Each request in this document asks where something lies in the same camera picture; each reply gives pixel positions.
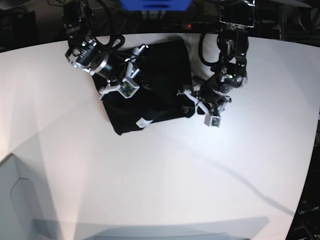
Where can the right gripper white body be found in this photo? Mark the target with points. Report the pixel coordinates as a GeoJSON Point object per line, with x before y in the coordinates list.
{"type": "Point", "coordinates": [127, 87]}

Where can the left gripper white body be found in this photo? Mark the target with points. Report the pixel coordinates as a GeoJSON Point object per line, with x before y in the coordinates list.
{"type": "Point", "coordinates": [212, 103]}

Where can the black T-shirt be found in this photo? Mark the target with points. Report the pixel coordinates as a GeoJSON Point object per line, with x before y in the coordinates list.
{"type": "Point", "coordinates": [164, 69]}

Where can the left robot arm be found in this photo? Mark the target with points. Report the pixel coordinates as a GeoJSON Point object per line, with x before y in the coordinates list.
{"type": "Point", "coordinates": [229, 71]}

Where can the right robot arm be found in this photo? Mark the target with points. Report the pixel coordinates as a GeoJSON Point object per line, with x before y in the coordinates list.
{"type": "Point", "coordinates": [117, 67]}

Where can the black power strip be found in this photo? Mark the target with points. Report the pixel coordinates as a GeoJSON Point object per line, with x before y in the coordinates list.
{"type": "Point", "coordinates": [191, 27]}

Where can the blue box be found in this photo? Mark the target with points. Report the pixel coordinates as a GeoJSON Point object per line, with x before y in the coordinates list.
{"type": "Point", "coordinates": [156, 5]}

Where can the white bin beside table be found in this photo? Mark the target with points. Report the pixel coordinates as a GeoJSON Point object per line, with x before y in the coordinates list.
{"type": "Point", "coordinates": [26, 212]}

